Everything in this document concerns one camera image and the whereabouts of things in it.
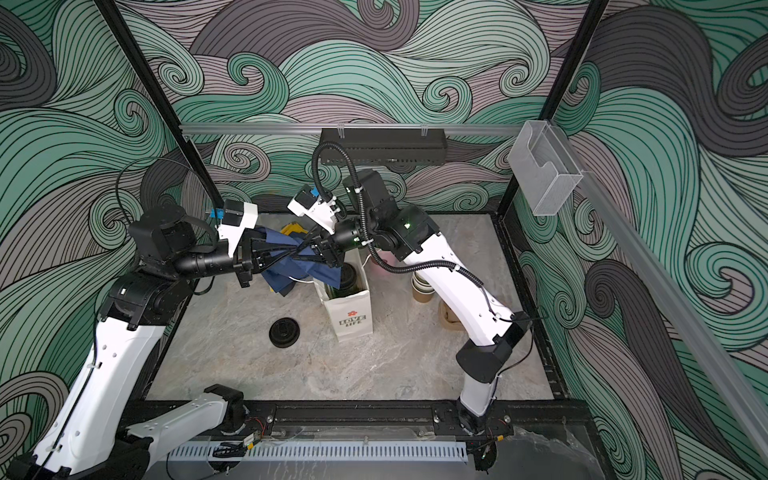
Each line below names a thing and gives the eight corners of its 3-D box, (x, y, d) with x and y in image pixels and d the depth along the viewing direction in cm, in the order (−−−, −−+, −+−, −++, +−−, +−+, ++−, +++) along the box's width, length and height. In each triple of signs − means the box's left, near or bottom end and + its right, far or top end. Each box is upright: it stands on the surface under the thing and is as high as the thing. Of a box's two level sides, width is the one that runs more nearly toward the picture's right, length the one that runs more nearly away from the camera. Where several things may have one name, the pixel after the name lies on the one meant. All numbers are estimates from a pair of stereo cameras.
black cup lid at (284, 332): (268, 347, 87) (265, 343, 85) (275, 321, 92) (272, 317, 90) (297, 347, 87) (295, 343, 85) (302, 321, 92) (300, 317, 90)
